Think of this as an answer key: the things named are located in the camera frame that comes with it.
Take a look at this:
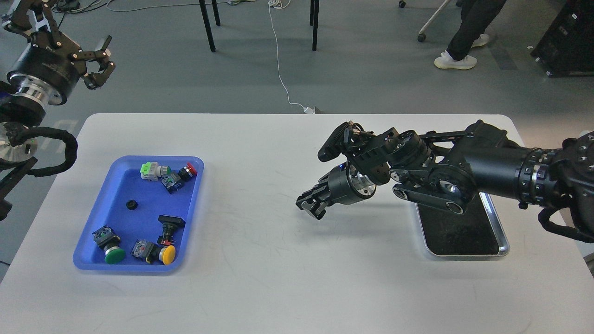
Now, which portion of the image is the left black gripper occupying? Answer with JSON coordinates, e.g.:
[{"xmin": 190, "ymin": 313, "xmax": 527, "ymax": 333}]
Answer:
[{"xmin": 1, "ymin": 0, "xmax": 116, "ymax": 106}]

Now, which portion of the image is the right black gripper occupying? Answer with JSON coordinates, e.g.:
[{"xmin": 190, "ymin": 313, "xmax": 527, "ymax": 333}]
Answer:
[{"xmin": 296, "ymin": 164, "xmax": 377, "ymax": 220}]

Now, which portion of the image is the small black gear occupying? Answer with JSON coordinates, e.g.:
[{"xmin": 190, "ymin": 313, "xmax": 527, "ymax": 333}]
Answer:
[{"xmin": 126, "ymin": 199, "xmax": 138, "ymax": 211}]

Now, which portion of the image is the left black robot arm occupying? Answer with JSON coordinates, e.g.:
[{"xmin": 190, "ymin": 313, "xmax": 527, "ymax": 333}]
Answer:
[{"xmin": 0, "ymin": 0, "xmax": 116, "ymax": 218}]

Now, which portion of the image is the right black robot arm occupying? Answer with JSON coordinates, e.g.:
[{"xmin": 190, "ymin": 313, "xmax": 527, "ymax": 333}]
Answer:
[{"xmin": 296, "ymin": 120, "xmax": 594, "ymax": 243}]

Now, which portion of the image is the black chair leg left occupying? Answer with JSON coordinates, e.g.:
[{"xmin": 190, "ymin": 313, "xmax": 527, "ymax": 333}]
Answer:
[{"xmin": 199, "ymin": 0, "xmax": 221, "ymax": 53}]

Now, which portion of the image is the black chair leg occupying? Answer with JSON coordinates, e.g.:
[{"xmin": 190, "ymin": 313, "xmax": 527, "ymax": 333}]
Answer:
[
  {"xmin": 309, "ymin": 0, "xmax": 320, "ymax": 51},
  {"xmin": 199, "ymin": 0, "xmax": 221, "ymax": 53}
]

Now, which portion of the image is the black square push button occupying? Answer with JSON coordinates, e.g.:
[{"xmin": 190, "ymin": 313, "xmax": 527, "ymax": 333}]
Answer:
[{"xmin": 157, "ymin": 214, "xmax": 186, "ymax": 246}]

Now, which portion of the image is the metal tray with black mat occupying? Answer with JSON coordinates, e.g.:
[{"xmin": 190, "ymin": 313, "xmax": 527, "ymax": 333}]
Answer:
[{"xmin": 417, "ymin": 193, "xmax": 510, "ymax": 260}]

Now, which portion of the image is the blue plastic tray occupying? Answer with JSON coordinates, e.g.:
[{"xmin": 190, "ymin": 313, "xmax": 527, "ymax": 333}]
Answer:
[{"xmin": 73, "ymin": 155, "xmax": 204, "ymax": 273}]

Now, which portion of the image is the white rolling stand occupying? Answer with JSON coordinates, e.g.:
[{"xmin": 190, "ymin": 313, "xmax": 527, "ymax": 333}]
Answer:
[{"xmin": 398, "ymin": 0, "xmax": 463, "ymax": 43}]

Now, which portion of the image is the black chair leg right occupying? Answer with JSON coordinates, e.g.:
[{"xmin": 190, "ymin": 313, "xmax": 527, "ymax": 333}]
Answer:
[{"xmin": 309, "ymin": 0, "xmax": 320, "ymax": 51}]

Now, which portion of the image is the person in black trousers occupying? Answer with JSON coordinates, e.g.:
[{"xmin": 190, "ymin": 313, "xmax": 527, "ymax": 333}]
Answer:
[{"xmin": 433, "ymin": 0, "xmax": 506, "ymax": 70}]

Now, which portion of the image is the black equipment case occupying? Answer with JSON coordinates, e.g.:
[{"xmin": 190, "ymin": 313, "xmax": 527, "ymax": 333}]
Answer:
[{"xmin": 531, "ymin": 0, "xmax": 594, "ymax": 77}]

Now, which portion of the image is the black cable on floor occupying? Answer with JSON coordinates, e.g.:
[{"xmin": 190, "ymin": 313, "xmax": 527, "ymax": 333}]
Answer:
[{"xmin": 51, "ymin": 0, "xmax": 112, "ymax": 14}]

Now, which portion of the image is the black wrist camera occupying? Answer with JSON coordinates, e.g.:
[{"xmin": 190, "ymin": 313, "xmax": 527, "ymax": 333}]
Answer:
[{"xmin": 317, "ymin": 121, "xmax": 374, "ymax": 161}]

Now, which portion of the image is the red push button switch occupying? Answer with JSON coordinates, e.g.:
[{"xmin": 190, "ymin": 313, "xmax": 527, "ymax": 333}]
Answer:
[{"xmin": 159, "ymin": 162, "xmax": 197, "ymax": 194}]

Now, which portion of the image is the light green terminal switch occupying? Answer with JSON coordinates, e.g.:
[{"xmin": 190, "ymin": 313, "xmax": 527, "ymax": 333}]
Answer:
[{"xmin": 140, "ymin": 161, "xmax": 171, "ymax": 180}]

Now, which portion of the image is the yellow push button switch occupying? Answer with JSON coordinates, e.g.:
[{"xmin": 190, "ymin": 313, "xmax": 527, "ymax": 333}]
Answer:
[{"xmin": 131, "ymin": 239, "xmax": 176, "ymax": 265}]

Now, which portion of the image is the green push button switch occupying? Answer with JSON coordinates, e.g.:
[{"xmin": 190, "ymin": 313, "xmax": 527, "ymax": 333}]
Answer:
[{"xmin": 92, "ymin": 225, "xmax": 126, "ymax": 264}]

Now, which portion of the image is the white cable on floor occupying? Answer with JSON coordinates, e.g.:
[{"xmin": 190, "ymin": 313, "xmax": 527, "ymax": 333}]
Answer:
[{"xmin": 267, "ymin": 0, "xmax": 316, "ymax": 114}]

